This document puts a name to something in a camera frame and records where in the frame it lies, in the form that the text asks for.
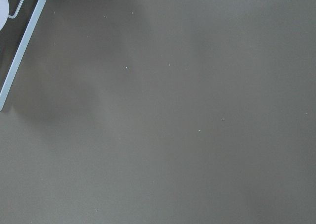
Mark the pale pink plastic cup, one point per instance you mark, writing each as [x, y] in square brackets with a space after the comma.
[4, 12]

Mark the white wire cup rack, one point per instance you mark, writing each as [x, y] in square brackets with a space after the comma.
[14, 39]

